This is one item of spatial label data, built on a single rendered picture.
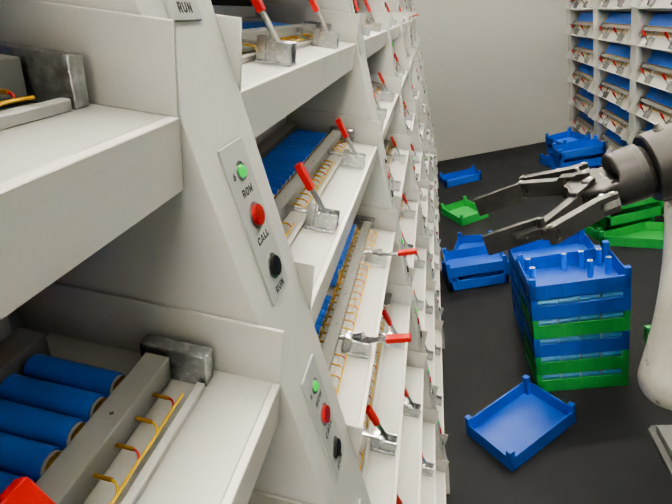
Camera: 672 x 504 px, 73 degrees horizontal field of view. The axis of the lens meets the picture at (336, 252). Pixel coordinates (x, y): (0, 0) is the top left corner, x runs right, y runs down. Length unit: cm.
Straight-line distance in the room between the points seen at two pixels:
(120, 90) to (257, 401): 22
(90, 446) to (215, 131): 20
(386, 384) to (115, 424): 66
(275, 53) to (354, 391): 42
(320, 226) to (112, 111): 34
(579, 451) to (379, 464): 103
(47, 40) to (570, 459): 165
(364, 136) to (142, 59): 73
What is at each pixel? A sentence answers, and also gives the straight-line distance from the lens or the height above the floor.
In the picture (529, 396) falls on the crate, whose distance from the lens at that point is 188.
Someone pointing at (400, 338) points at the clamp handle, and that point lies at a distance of 65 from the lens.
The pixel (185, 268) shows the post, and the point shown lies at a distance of 33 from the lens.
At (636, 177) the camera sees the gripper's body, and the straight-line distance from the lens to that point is 69.
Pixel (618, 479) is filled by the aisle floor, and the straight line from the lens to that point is 169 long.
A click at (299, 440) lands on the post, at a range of 40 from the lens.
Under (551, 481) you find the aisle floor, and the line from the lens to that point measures 166.
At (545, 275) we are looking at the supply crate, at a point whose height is 40.
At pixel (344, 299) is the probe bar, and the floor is 95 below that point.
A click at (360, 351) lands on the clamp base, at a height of 92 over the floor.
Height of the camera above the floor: 132
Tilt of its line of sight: 24 degrees down
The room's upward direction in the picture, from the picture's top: 15 degrees counter-clockwise
